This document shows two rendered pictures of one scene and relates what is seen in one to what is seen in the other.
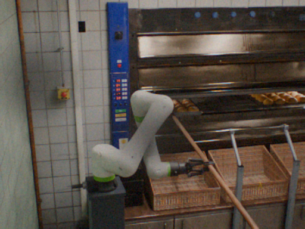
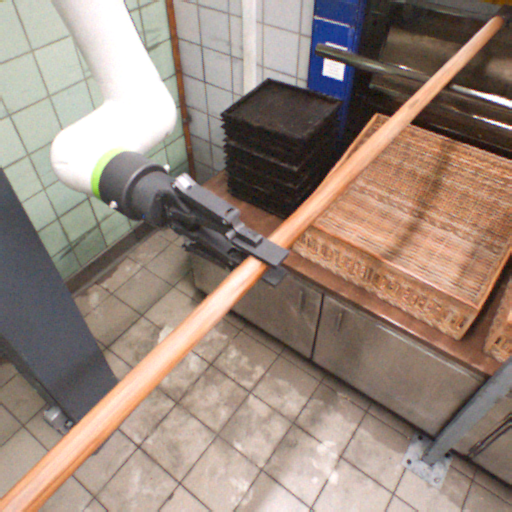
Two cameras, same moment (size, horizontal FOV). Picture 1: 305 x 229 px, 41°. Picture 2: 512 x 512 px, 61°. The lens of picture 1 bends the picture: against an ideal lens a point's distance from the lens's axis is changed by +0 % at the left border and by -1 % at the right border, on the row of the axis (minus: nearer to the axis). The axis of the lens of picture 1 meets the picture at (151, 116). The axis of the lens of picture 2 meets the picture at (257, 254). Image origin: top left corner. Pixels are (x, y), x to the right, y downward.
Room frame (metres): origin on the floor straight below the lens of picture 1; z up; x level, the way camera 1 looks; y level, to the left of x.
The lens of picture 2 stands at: (2.12, -0.63, 1.62)
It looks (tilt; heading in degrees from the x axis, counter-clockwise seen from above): 48 degrees down; 48
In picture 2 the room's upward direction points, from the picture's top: straight up
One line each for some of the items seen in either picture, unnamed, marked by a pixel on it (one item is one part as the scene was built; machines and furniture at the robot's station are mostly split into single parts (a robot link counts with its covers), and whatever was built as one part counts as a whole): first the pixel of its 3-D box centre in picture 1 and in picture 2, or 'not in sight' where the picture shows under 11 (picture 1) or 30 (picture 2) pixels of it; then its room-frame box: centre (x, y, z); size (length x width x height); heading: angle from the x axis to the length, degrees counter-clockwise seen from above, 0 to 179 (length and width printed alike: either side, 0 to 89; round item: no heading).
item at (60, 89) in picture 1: (64, 93); not in sight; (3.14, 0.70, 1.46); 0.10 x 0.07 x 0.10; 102
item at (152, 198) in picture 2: (184, 167); (172, 207); (2.33, -0.21, 1.20); 0.09 x 0.07 x 0.08; 101
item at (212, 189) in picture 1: (180, 179); (413, 215); (3.11, -0.24, 0.72); 0.56 x 0.49 x 0.28; 100
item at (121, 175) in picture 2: (173, 168); (139, 186); (2.32, -0.14, 1.20); 0.12 x 0.06 x 0.09; 11
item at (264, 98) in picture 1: (273, 93); not in sight; (4.03, -1.25, 1.21); 0.61 x 0.48 x 0.06; 12
